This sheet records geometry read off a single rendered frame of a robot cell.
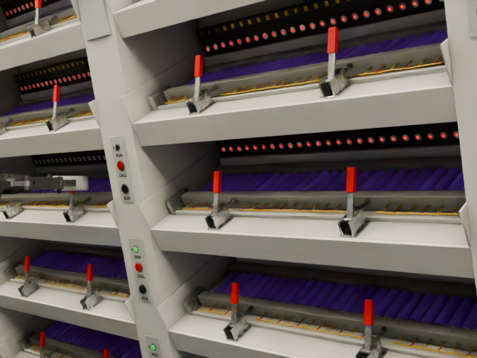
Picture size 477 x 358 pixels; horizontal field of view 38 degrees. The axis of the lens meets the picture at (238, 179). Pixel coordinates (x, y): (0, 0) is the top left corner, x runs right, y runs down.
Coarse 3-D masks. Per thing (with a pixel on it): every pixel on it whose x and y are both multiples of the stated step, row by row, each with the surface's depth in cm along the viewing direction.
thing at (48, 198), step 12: (48, 192) 160; (84, 192) 149; (96, 192) 146; (108, 192) 143; (0, 204) 172; (24, 204) 167; (36, 204) 163; (48, 204) 156; (60, 204) 156; (84, 204) 149; (96, 204) 144
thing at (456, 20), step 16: (448, 0) 76; (464, 0) 75; (448, 16) 77; (464, 16) 76; (448, 32) 77; (464, 32) 76; (464, 48) 76; (464, 64) 77; (464, 80) 77; (464, 96) 77; (464, 112) 78; (464, 128) 78; (464, 144) 79; (464, 160) 79; (464, 176) 79
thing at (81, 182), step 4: (64, 176) 141; (68, 176) 141; (72, 176) 142; (76, 176) 142; (80, 176) 143; (84, 176) 144; (76, 180) 142; (80, 180) 143; (84, 180) 144; (88, 180) 145; (76, 184) 142; (80, 184) 143; (84, 184) 144; (88, 184) 145; (64, 188) 140; (68, 188) 141; (72, 188) 142; (76, 188) 142; (80, 188) 143; (84, 188) 144; (88, 188) 145
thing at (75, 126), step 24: (24, 72) 172; (48, 72) 165; (72, 72) 159; (24, 96) 177; (48, 96) 170; (72, 96) 159; (0, 120) 166; (24, 120) 159; (48, 120) 140; (72, 120) 141; (96, 120) 127; (0, 144) 156; (24, 144) 149; (48, 144) 142; (72, 144) 136; (96, 144) 131
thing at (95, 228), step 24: (24, 168) 182; (48, 168) 176; (72, 168) 168; (96, 168) 161; (0, 216) 166; (24, 216) 159; (48, 216) 152; (96, 216) 140; (72, 240) 144; (96, 240) 138; (120, 240) 132
